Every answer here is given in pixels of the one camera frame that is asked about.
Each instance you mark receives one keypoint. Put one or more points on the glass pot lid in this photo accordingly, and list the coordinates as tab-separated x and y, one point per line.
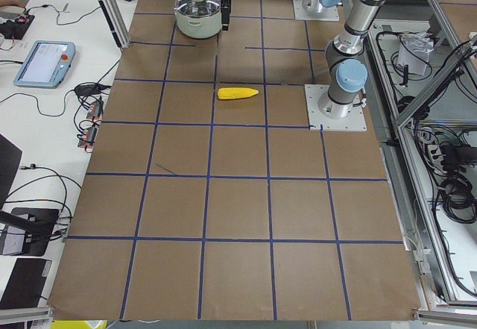
197	8

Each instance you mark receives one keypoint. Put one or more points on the yellow corn cob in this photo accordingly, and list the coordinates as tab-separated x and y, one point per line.
235	93

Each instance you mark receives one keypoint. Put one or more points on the pale green cooking pot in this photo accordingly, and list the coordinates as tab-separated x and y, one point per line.
199	28

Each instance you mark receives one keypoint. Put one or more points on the blue teach pendant near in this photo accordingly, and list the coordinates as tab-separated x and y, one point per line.
46	64

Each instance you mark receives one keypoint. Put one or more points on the aluminium frame post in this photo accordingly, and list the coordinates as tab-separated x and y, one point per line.
115	23

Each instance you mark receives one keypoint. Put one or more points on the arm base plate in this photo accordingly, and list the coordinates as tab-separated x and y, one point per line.
326	15
325	115

